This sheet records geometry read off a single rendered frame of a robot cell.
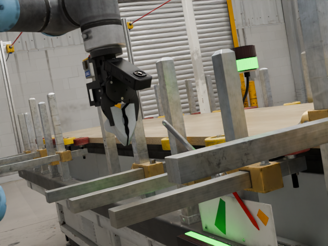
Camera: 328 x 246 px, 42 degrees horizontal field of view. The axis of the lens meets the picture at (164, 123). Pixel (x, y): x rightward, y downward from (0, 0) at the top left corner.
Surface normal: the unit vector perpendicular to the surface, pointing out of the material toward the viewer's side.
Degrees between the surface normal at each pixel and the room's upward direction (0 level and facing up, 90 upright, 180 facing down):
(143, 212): 90
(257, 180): 90
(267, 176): 90
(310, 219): 90
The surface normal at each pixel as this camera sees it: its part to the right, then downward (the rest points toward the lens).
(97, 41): -0.29, 0.11
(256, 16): 0.39, -0.02
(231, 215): -0.87, 0.18
